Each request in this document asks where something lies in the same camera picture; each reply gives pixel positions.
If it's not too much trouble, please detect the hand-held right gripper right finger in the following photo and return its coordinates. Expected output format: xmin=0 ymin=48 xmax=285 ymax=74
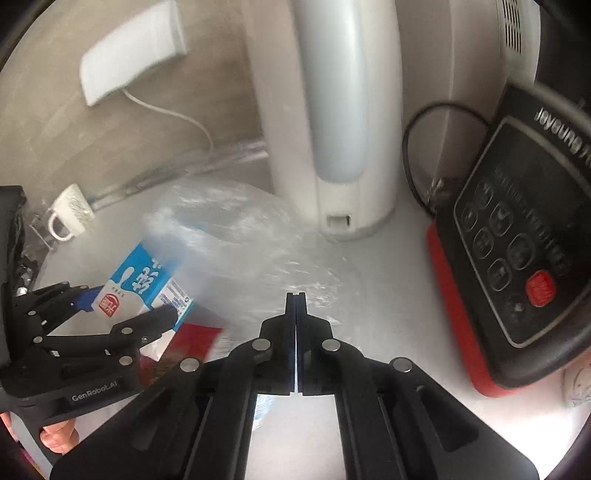
xmin=295 ymin=293 xmax=541 ymax=480

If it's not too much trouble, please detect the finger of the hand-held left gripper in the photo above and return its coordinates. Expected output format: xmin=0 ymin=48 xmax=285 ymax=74
xmin=11 ymin=282 xmax=103 ymax=344
xmin=32 ymin=306 xmax=179 ymax=367

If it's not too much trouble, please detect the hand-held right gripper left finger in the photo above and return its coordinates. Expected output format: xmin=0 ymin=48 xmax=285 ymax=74
xmin=51 ymin=293 xmax=296 ymax=480

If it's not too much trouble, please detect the blue white milk carton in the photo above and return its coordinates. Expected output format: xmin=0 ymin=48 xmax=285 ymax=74
xmin=95 ymin=242 xmax=218 ymax=361

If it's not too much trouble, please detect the clear crinkled plastic bag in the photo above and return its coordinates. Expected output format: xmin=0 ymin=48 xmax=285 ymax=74
xmin=143 ymin=180 xmax=365 ymax=337

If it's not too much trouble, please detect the person's left hand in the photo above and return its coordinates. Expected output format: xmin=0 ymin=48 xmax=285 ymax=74
xmin=41 ymin=418 xmax=78 ymax=456

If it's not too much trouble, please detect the red packet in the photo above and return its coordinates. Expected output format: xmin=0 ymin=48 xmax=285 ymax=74
xmin=139 ymin=320 xmax=225 ymax=386

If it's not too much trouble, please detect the dark object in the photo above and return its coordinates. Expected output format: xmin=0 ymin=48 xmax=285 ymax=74
xmin=0 ymin=185 xmax=40 ymax=365

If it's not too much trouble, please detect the white mug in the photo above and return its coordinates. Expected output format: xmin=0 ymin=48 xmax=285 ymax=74
xmin=46 ymin=183 xmax=96 ymax=243

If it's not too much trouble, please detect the clear tube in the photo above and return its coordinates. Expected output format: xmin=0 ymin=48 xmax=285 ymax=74
xmin=88 ymin=141 xmax=269 ymax=208

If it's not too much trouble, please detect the white electric kettle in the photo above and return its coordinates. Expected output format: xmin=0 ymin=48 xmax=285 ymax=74
xmin=245 ymin=0 xmax=407 ymax=238

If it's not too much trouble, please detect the black red blender base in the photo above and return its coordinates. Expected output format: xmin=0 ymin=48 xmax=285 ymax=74
xmin=425 ymin=83 xmax=591 ymax=398

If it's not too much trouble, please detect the white vented appliance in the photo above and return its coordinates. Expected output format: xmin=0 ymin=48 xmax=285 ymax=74
xmin=397 ymin=0 xmax=546 ymax=222

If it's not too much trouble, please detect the white cable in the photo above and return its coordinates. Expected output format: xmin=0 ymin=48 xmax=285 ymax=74
xmin=122 ymin=88 xmax=214 ymax=153

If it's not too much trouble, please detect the black cable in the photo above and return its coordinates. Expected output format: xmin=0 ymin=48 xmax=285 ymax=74
xmin=401 ymin=102 xmax=492 ymax=219

